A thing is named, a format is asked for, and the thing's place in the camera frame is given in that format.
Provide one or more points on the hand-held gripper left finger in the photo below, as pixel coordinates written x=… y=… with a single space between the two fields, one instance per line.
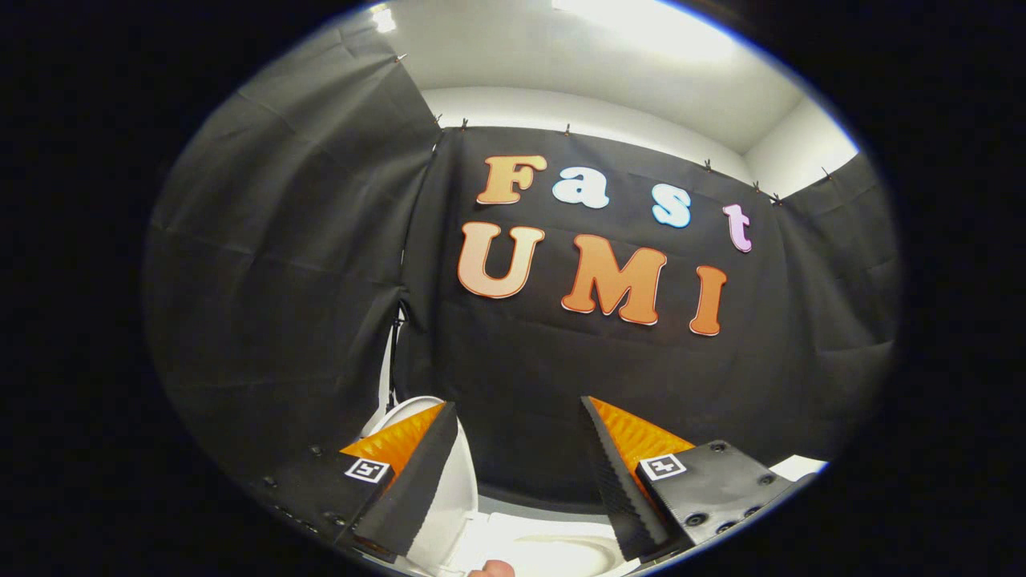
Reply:
x=417 y=489

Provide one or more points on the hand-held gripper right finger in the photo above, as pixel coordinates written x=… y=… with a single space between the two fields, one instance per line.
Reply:
x=621 y=497

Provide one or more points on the black backdrop cloth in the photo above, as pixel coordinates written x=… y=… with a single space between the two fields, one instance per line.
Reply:
x=561 y=385

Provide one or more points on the white cabinet top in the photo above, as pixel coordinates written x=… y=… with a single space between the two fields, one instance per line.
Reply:
x=797 y=467

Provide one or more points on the small ceiling light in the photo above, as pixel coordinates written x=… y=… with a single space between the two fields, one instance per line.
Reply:
x=383 y=18

